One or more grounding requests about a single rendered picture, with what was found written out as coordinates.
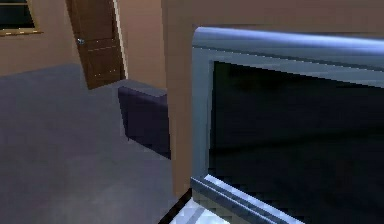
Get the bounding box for white stand with black edge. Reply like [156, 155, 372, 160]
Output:
[157, 187, 234, 224]

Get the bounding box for dark purple sofa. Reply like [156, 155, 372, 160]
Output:
[117, 79, 172, 160]

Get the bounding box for silver framed television set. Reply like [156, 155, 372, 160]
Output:
[190, 26, 384, 224]

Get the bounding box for brown wooden room door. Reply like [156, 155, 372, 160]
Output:
[65, 0, 127, 90]

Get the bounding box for window with wooden frame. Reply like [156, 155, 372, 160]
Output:
[0, 0, 44, 37]

